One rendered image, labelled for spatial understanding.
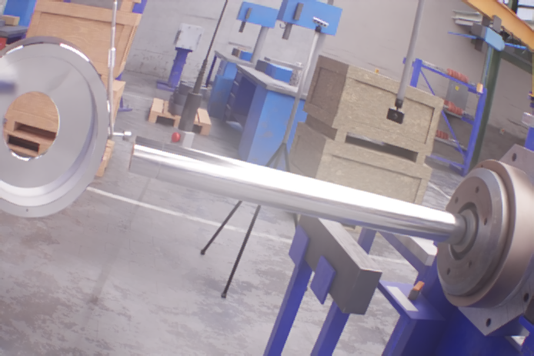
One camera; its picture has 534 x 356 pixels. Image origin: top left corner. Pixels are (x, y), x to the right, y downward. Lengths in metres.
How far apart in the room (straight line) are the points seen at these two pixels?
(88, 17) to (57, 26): 0.31
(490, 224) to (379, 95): 4.42
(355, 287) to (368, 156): 4.05
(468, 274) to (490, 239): 0.11
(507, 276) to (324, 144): 4.33
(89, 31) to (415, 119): 2.98
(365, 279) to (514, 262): 0.55
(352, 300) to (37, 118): 3.98
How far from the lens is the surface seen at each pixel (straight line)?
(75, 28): 5.33
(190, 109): 2.07
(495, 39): 7.75
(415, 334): 1.99
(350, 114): 5.72
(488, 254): 1.45
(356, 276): 1.81
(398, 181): 6.03
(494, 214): 1.46
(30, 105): 5.43
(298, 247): 2.27
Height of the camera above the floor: 1.36
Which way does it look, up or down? 10 degrees down
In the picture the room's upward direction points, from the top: 16 degrees clockwise
